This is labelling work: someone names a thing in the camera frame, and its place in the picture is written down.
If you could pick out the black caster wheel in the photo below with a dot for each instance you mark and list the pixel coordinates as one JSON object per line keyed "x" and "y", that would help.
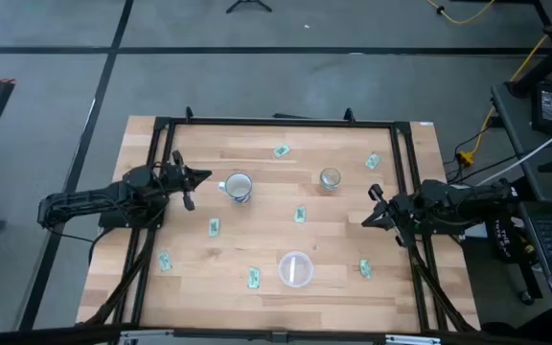
{"x": 526, "y": 297}

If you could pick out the black tripod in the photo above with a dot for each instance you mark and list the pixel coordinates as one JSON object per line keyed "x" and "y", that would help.
{"x": 247, "y": 2}

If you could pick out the blue white floral mug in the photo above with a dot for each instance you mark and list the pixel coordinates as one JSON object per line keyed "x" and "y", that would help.
{"x": 237, "y": 184}

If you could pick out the black printed tote bag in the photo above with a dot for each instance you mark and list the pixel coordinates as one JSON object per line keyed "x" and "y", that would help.
{"x": 503, "y": 237}

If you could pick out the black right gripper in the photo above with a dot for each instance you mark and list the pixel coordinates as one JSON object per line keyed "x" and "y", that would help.
{"x": 400, "y": 211}

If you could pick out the black power adapter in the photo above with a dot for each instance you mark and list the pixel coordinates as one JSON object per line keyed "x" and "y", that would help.
{"x": 549, "y": 108}

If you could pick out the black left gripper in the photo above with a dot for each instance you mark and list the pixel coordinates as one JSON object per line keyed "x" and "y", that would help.
{"x": 177, "y": 177}

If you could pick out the clear drinking glass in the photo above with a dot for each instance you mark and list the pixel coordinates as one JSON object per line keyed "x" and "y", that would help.
{"x": 330, "y": 178}

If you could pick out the black aluminium table frame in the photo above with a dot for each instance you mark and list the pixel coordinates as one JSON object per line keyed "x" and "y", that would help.
{"x": 281, "y": 122}

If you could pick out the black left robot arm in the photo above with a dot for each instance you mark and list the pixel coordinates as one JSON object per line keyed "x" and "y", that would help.
{"x": 89, "y": 199}

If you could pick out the black frame crossbeam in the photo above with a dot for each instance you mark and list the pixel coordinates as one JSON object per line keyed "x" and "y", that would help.
{"x": 41, "y": 338}

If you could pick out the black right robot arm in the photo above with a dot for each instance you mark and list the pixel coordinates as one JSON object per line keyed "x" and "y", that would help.
{"x": 458, "y": 201}

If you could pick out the green white stevia packet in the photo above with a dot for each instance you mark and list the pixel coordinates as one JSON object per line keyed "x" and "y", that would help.
{"x": 164, "y": 261}
{"x": 300, "y": 214}
{"x": 373, "y": 161}
{"x": 214, "y": 227}
{"x": 282, "y": 151}
{"x": 254, "y": 278}
{"x": 365, "y": 269}

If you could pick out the clear round plastic container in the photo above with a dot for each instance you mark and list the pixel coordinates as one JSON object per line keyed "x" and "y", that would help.
{"x": 305, "y": 261}

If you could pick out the black stand leg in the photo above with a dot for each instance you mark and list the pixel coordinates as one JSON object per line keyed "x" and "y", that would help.
{"x": 544, "y": 64}

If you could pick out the silver metal bracket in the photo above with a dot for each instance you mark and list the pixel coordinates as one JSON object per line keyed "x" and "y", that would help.
{"x": 412, "y": 340}
{"x": 146, "y": 335}

